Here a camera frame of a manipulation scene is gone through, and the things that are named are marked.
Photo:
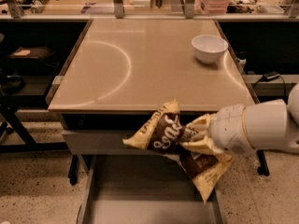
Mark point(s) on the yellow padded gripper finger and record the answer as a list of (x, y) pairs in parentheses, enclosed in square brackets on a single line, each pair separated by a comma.
[(202, 123), (204, 146)]

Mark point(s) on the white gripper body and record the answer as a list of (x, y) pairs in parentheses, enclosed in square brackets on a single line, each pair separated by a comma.
[(226, 129)]

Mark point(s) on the brown and yellow chip bag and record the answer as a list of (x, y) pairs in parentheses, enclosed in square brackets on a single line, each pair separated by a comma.
[(203, 170)]

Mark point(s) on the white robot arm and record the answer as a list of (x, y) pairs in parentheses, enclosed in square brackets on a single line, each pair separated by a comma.
[(274, 125)]

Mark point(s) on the open middle drawer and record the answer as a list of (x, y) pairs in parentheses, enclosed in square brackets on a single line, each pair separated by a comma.
[(129, 189)]

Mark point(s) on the grey drawer cabinet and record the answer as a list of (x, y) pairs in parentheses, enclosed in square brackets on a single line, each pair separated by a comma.
[(124, 70)]

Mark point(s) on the closed top drawer front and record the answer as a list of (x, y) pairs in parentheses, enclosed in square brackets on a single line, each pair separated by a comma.
[(97, 142)]

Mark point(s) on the black table leg with caster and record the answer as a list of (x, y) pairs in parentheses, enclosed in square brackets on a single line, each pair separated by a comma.
[(263, 167)]

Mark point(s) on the black power adapter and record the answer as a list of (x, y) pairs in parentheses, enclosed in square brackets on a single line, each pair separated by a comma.
[(270, 76)]

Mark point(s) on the white ceramic bowl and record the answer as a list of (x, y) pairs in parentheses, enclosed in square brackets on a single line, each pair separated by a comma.
[(208, 48)]

